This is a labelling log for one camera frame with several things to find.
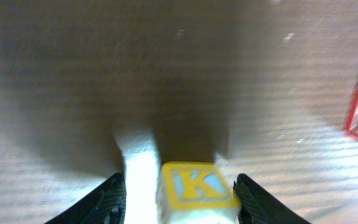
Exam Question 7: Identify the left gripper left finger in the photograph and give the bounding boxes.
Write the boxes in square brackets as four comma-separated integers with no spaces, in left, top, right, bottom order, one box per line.
[45,172,127,224]

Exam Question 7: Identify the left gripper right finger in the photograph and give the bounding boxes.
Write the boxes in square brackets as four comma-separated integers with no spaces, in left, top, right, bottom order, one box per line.
[233,174,310,224]

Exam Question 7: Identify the wooden block yellow K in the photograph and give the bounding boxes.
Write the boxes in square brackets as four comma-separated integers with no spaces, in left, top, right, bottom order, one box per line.
[156,162,241,224]

